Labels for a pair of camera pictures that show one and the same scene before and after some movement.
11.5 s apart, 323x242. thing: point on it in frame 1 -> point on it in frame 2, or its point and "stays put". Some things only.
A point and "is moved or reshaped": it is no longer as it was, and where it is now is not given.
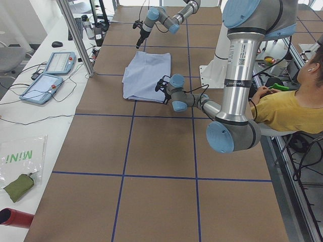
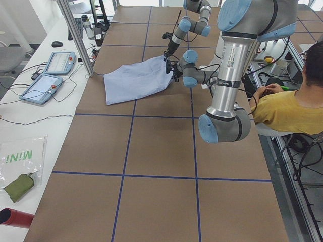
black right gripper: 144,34 -> 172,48
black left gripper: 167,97 -> 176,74
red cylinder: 14,218 stays put
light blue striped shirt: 144,71 is moved or reshaped
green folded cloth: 19,187 stays put
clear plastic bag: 21,155 stays put
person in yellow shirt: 300,109 stays put
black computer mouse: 57,44 stays put
